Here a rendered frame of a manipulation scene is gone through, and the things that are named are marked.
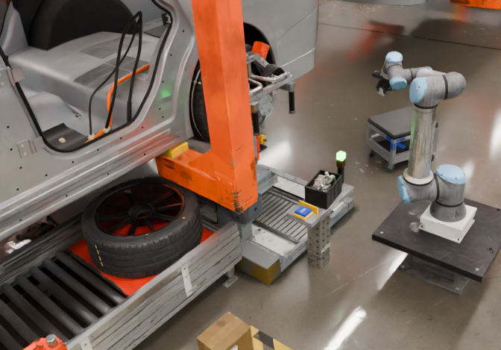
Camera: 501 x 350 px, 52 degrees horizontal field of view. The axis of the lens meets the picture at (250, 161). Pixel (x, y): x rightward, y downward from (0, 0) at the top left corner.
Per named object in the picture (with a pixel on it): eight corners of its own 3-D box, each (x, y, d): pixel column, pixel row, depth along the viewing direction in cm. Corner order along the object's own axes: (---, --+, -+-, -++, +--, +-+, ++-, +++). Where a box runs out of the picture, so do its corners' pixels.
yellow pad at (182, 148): (174, 142, 317) (173, 136, 314) (189, 149, 308) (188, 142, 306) (156, 152, 308) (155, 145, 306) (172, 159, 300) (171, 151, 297)
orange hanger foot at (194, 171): (177, 163, 327) (169, 114, 309) (238, 190, 296) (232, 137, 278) (157, 175, 317) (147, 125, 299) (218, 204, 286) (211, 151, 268)
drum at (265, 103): (249, 104, 333) (247, 83, 325) (274, 111, 320) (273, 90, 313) (234, 112, 324) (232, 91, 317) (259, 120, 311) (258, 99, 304)
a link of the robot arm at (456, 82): (474, 72, 232) (428, 63, 298) (446, 75, 233) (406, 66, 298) (475, 98, 235) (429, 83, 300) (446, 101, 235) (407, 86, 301)
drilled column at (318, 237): (317, 254, 322) (316, 198, 300) (330, 260, 316) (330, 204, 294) (307, 263, 316) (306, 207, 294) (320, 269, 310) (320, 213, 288)
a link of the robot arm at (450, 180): (468, 204, 274) (471, 175, 265) (435, 207, 275) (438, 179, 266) (458, 187, 287) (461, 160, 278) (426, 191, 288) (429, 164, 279)
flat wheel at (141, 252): (134, 198, 342) (127, 168, 330) (222, 218, 316) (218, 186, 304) (65, 263, 292) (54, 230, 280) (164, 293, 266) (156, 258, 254)
